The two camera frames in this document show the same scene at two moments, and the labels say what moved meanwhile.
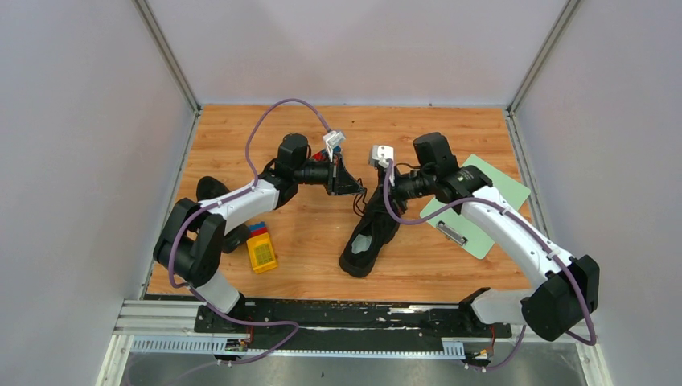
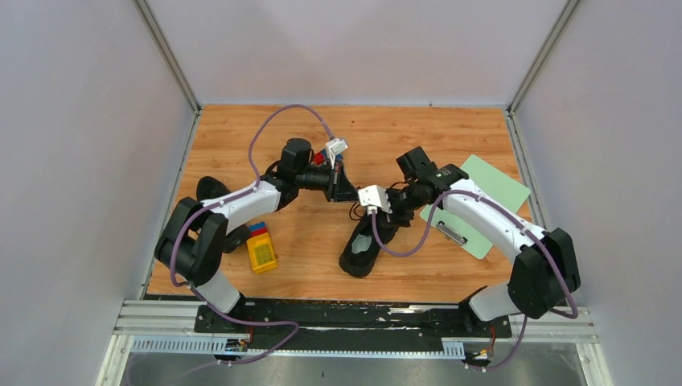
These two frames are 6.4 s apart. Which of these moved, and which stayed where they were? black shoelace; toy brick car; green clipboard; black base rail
Moved: black shoelace
Stayed: toy brick car; green clipboard; black base rail
